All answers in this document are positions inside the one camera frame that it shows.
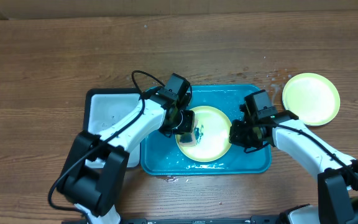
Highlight yellow plate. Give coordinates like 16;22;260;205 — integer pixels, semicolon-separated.
176;106;231;162
282;73;341;126

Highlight green and pink sponge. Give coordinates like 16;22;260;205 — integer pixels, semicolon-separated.
178;133;197;146

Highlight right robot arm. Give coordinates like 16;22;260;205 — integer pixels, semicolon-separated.
229;90;358;224

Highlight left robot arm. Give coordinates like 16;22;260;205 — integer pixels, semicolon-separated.
47;73;195;223

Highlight teal plastic tray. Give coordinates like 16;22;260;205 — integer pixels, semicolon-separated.
140;84;272;175

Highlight black soapy water tray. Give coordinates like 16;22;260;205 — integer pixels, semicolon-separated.
82;88;142;169

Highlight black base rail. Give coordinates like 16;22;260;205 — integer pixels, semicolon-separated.
120;215;290;224

